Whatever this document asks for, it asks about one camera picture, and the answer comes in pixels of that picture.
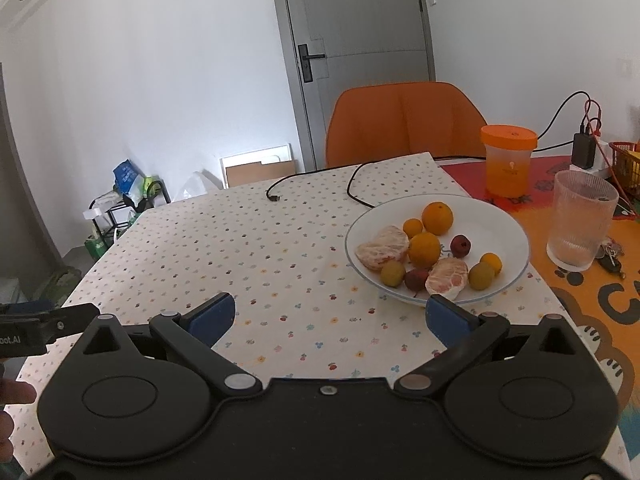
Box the orange chair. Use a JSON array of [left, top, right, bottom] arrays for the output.
[[325, 81, 488, 168]]

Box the ribbed clear glass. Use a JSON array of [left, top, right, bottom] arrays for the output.
[[546, 170, 620, 272]]

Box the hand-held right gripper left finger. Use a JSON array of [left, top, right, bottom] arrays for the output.
[[82, 292, 263, 402]]

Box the red table mat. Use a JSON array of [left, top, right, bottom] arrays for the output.
[[440, 155, 640, 221]]

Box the grey door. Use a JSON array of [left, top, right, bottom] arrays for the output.
[[267, 0, 436, 173]]

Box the brown cardboard sheet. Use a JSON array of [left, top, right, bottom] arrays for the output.
[[225, 159, 298, 189]]

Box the black metal rack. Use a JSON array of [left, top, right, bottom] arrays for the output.
[[90, 180, 171, 252]]

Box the large peeled pomelo segment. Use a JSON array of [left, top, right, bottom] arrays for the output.
[[355, 225, 410, 273]]

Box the black cable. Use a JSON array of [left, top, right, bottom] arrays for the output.
[[266, 162, 363, 204], [347, 154, 483, 208]]

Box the small peeled pomelo segment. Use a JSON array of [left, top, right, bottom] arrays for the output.
[[425, 257, 470, 302]]

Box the orange lidded plastic jar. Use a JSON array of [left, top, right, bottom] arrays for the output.
[[481, 125, 538, 199]]

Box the large orange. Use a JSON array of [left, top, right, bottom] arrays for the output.
[[421, 201, 455, 236]]

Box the dark green bag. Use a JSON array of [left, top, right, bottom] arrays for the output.
[[30, 267, 83, 311]]

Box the white power strip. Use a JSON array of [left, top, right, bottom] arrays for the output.
[[570, 140, 617, 179]]

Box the orange cartoon table mat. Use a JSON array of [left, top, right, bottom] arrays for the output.
[[510, 200, 640, 413]]

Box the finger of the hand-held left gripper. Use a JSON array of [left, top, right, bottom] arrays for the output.
[[40, 302, 100, 343]]

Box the bunch of keys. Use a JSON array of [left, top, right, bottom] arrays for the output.
[[597, 239, 627, 279]]

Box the clear plastic bag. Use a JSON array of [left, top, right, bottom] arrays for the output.
[[177, 170, 223, 202]]

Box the person's left hand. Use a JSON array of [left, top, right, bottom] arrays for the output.
[[0, 379, 37, 463]]

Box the blue bag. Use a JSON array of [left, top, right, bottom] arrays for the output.
[[112, 160, 144, 197]]

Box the black door handle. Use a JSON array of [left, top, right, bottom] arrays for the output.
[[297, 44, 327, 84]]

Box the red cable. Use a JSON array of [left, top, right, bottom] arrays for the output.
[[582, 99, 617, 183]]

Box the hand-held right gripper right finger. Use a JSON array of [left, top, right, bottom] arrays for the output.
[[395, 295, 583, 401]]

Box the white plate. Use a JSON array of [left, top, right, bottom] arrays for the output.
[[345, 194, 531, 307]]

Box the black charger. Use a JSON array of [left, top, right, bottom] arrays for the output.
[[572, 132, 598, 168]]

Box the white plastic bag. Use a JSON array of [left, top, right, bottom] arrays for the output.
[[82, 192, 121, 221]]

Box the medium orange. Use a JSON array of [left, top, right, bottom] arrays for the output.
[[408, 232, 442, 269]]

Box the green round fruit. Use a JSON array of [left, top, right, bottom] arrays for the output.
[[381, 261, 406, 287], [469, 261, 497, 292]]

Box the orange wire basket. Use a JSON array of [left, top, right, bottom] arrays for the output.
[[609, 141, 640, 187]]

